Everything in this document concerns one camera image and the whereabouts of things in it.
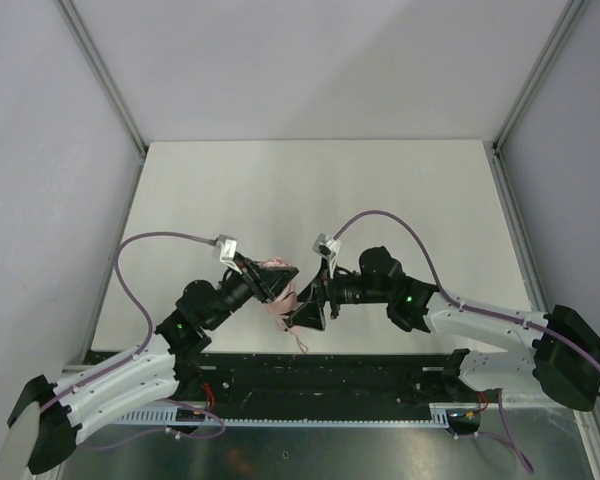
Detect pink umbrella with black lining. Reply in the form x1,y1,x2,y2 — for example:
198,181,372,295
265,280,309,354

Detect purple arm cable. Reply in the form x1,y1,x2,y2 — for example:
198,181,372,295
332,209,600,399
39,232,219,411

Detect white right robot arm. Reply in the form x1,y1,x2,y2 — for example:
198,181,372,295
285,247,600,412

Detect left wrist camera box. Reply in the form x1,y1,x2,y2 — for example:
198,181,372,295
214,235,240,272

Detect white slotted cable duct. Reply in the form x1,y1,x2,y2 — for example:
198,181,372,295
112,402,481,429

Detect aluminium frame post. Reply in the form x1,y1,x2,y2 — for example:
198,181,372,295
492,0,591,154
53,0,148,158

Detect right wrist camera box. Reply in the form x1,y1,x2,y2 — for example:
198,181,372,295
312,233,341,276

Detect aluminium frame post right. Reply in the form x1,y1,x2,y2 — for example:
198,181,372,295
492,0,591,154

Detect aluminium side rail right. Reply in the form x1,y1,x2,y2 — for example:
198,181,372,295
484,142,552,311

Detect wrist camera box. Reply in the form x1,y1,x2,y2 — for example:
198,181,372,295
312,233,341,276
214,235,240,272

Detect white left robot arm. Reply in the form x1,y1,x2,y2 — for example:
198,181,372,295
7,256,299,475

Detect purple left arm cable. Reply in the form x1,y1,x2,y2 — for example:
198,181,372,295
39,232,219,411

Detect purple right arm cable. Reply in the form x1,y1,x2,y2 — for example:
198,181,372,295
332,209,600,399

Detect black mounting base plate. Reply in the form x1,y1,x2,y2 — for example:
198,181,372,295
79,352,486,421

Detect aluminium frame post left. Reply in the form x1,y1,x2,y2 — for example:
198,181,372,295
53,0,148,158

